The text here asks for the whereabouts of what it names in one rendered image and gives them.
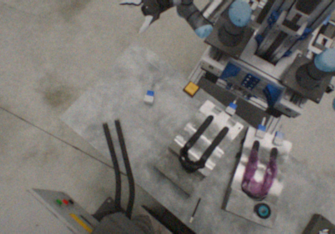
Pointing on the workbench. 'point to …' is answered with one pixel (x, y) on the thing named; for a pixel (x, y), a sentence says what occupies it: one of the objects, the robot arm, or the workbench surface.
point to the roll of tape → (264, 210)
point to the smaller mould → (321, 226)
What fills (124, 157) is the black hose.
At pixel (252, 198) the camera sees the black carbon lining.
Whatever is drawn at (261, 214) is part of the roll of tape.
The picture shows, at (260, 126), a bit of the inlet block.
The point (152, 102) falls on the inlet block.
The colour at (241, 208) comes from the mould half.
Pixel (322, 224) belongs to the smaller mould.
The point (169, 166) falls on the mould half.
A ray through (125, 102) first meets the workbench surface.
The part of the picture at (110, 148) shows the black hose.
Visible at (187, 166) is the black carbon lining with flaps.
